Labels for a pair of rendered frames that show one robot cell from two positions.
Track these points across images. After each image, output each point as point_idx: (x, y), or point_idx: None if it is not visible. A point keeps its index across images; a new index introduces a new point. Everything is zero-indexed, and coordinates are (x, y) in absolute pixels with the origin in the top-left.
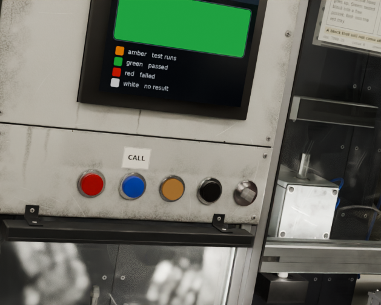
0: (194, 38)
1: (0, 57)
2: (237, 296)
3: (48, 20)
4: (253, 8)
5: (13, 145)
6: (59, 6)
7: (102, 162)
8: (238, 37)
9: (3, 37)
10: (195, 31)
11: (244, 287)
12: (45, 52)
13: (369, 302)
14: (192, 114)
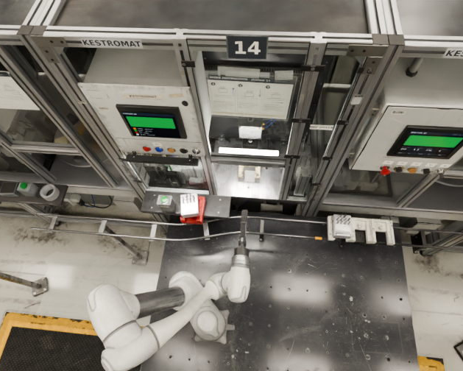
0: (156, 125)
1: (105, 126)
2: (206, 167)
3: (112, 119)
4: (172, 118)
5: (121, 141)
6: (113, 116)
7: (147, 144)
8: (171, 124)
9: (103, 123)
10: (155, 124)
11: (207, 165)
12: (116, 125)
13: None
14: (167, 138)
